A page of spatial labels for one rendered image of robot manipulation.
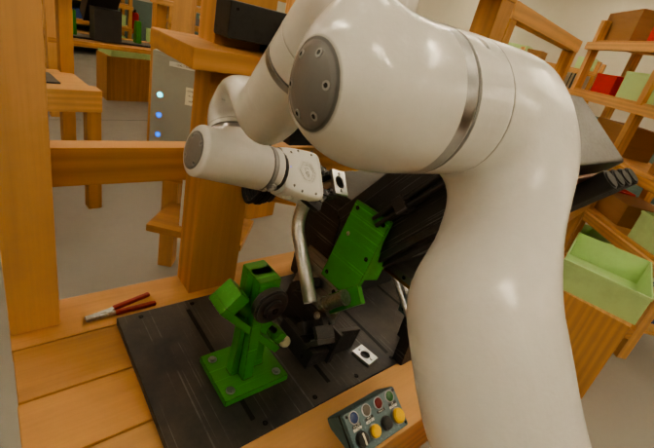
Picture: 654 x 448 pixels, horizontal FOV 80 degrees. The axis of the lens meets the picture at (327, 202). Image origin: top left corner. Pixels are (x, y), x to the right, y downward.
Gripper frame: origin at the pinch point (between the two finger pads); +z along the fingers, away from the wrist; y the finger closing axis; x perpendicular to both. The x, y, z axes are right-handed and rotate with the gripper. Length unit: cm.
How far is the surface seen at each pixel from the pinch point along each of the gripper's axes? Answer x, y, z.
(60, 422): 40, -39, -36
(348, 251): 6.9, -12.3, 11.8
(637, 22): -79, 193, 350
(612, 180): -45, -10, 26
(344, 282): 9.6, -19.1, 11.9
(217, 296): 15.5, -20.7, -18.4
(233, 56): 0.3, 21.8, -22.9
